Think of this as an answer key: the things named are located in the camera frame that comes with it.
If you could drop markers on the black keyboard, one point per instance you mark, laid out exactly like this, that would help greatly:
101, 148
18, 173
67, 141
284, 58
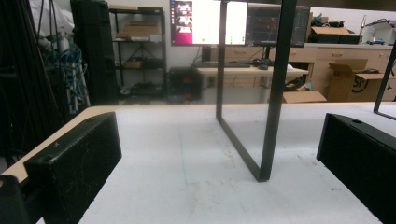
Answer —
221, 64

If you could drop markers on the dark computer monitor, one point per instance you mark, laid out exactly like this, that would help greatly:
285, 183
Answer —
267, 26

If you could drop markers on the black metal frame stand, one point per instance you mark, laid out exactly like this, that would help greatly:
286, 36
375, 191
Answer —
384, 84
274, 93

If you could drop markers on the black curtain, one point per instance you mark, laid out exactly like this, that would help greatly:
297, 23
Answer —
26, 77

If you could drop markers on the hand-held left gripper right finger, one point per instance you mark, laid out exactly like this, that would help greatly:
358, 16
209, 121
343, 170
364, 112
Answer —
361, 161

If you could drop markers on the large open cardboard box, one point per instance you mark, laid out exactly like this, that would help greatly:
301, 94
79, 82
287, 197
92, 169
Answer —
351, 81

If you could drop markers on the wooden drawer cabinet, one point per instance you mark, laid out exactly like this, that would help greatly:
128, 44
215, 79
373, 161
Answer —
330, 56

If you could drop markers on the bright computer monitor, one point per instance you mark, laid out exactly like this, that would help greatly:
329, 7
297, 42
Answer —
208, 22

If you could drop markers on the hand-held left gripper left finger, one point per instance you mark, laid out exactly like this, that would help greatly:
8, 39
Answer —
74, 168

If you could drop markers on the wooden office desk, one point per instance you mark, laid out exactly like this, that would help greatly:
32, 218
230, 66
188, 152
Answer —
246, 72

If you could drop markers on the tall black case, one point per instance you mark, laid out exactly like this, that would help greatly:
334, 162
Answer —
93, 53

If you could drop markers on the flat cardboard box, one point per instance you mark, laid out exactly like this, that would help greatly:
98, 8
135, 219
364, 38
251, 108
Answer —
303, 96

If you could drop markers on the open cardboard box with black bins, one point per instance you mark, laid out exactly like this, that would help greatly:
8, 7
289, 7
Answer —
333, 34

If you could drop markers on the black metal shelf rack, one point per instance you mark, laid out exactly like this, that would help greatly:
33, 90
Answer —
140, 49

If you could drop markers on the black computer tower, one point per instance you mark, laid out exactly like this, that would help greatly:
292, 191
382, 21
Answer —
184, 83

